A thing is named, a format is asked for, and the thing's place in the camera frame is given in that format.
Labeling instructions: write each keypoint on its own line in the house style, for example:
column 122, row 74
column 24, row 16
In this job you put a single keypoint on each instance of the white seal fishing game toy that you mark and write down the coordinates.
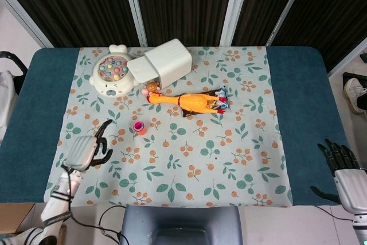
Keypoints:
column 114, row 87

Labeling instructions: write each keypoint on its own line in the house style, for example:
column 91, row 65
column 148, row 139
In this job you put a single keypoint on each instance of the dark folding partition screen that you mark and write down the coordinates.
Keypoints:
column 183, row 4

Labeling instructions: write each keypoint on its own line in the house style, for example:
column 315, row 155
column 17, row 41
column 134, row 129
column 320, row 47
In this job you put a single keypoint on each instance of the white sneaker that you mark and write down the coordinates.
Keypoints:
column 352, row 90

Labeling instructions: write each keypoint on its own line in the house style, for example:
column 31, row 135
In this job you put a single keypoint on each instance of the teal table cover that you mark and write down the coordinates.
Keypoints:
column 28, row 113

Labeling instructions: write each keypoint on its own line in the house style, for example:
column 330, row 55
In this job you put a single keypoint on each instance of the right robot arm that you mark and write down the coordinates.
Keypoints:
column 359, row 229

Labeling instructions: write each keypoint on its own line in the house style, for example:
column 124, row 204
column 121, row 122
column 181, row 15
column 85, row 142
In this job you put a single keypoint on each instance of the orange plastic cup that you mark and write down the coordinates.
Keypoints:
column 140, row 133

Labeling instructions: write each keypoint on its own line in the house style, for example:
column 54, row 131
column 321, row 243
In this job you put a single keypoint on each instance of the white lidded trash bin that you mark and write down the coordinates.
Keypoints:
column 172, row 61

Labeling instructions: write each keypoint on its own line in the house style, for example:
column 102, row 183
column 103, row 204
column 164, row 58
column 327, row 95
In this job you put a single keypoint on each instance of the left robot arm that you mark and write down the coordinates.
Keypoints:
column 54, row 210

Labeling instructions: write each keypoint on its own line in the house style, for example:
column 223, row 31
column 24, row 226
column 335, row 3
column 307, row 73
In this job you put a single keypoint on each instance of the small brown turtle toy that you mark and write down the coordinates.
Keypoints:
column 152, row 86

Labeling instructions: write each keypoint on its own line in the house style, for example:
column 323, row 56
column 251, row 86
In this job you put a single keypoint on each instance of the yellow rubber chicken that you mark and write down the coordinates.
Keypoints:
column 192, row 103

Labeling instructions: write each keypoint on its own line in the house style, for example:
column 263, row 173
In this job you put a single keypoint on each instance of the dark snack packet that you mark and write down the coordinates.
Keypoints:
column 222, row 93

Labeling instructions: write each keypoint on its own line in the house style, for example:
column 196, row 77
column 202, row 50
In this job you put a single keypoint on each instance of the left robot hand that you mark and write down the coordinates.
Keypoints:
column 80, row 153

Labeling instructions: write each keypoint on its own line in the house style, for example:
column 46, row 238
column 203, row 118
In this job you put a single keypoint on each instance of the small pink pig toy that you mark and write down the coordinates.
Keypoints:
column 144, row 92

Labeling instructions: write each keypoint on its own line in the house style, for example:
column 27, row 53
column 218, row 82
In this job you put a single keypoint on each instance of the pink plastic cup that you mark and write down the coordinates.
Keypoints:
column 138, row 126

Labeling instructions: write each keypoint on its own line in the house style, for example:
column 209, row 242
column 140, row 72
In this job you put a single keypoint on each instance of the black chair frame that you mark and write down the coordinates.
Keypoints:
column 15, row 58

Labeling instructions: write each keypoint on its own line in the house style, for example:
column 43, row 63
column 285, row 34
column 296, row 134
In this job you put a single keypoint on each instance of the black trouser leg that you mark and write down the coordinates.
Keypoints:
column 362, row 98

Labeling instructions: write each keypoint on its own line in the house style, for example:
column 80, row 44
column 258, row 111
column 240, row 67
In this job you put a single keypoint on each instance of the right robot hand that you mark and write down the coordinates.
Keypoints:
column 352, row 190

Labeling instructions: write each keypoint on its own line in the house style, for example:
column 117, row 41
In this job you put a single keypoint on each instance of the white cloth bag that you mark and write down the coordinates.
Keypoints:
column 7, row 104

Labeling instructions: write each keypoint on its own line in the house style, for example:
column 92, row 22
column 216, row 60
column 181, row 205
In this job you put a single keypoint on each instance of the floral tablecloth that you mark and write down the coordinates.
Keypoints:
column 200, row 170

